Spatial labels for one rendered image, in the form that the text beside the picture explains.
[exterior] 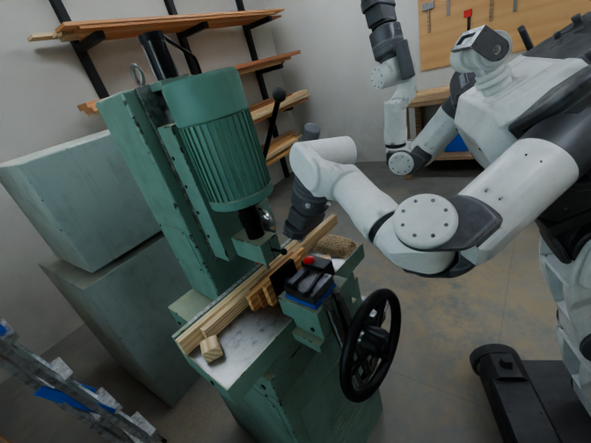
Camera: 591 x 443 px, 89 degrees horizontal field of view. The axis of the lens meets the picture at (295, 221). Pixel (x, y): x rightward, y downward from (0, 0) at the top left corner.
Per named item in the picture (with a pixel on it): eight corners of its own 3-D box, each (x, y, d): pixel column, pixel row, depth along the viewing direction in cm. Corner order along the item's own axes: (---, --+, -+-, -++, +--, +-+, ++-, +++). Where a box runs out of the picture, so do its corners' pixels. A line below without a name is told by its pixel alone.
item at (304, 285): (316, 310, 71) (310, 293, 69) (283, 296, 79) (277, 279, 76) (345, 277, 79) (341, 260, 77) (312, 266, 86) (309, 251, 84)
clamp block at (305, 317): (323, 341, 74) (316, 315, 70) (284, 322, 83) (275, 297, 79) (353, 302, 83) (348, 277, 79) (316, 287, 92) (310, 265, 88)
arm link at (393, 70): (391, 48, 92) (400, 86, 94) (361, 55, 89) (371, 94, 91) (416, 28, 81) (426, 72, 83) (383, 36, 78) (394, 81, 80)
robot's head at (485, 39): (497, 47, 59) (467, 25, 58) (525, 40, 52) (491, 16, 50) (475, 77, 62) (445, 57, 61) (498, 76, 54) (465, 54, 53)
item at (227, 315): (209, 342, 79) (203, 331, 77) (205, 338, 81) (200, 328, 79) (338, 223, 116) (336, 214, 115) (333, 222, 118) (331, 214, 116)
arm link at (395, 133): (387, 105, 98) (389, 162, 108) (378, 114, 91) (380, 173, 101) (422, 104, 93) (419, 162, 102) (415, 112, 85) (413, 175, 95)
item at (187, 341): (186, 355, 77) (178, 343, 75) (182, 352, 78) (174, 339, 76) (321, 234, 113) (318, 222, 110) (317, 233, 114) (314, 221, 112)
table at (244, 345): (262, 433, 62) (253, 417, 59) (188, 365, 82) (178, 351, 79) (391, 263, 98) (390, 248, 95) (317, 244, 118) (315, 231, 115)
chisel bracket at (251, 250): (268, 270, 86) (259, 246, 82) (238, 259, 95) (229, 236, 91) (285, 256, 90) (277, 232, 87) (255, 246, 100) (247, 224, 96)
